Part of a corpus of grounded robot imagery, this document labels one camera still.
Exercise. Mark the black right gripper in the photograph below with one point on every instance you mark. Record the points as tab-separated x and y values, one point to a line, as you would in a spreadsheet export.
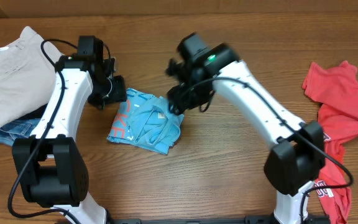
184	102

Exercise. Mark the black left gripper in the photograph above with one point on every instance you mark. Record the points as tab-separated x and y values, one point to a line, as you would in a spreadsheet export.
119	94

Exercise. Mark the light blue t-shirt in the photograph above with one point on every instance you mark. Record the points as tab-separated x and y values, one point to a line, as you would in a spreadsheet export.
144	120

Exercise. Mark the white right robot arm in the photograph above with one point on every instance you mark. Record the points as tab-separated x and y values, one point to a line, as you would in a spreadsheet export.
294	161

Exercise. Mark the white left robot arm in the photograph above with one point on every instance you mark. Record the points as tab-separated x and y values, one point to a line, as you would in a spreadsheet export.
51	173

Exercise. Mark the dark folded garment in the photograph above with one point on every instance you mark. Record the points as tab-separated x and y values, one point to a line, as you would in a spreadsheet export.
36	114

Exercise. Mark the beige folded trousers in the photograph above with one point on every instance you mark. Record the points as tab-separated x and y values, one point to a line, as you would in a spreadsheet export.
27	78

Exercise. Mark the folded blue jeans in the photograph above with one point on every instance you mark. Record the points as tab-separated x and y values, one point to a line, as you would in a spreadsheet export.
20	128

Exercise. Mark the red t-shirt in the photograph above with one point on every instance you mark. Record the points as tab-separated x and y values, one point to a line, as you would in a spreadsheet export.
336	89

